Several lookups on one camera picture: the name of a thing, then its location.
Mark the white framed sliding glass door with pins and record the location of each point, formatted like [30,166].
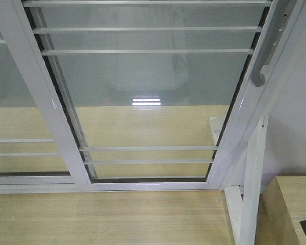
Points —
[146,54]

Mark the grey curved door handle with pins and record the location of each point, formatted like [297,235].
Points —
[256,76]

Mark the light wooden floor board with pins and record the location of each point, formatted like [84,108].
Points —
[131,217]

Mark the white triangular support brace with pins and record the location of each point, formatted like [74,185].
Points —
[243,201]

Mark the fixed white framed glass panel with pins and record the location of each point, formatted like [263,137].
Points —
[37,147]

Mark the light wooden box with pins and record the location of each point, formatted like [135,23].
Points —
[285,203]

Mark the white door frame post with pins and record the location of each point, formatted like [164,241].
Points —
[253,102]

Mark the white wall panel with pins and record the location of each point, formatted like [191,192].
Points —
[285,148]

